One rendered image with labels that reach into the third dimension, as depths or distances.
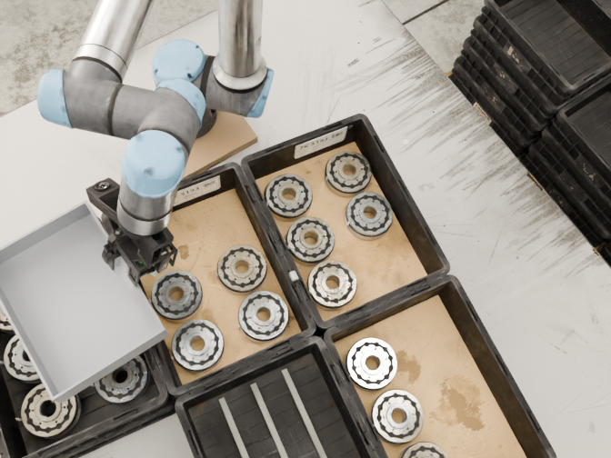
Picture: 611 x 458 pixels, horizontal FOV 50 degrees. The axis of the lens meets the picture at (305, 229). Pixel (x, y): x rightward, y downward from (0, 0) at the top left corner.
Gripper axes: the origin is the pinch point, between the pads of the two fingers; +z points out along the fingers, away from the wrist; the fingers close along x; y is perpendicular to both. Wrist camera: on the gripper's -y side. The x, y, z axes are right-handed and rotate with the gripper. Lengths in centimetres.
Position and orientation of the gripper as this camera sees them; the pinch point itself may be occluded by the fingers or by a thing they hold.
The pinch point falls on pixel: (125, 266)
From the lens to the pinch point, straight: 115.5
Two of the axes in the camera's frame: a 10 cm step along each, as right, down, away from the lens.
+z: -3.0, 5.0, 8.1
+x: 7.3, -4.3, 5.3
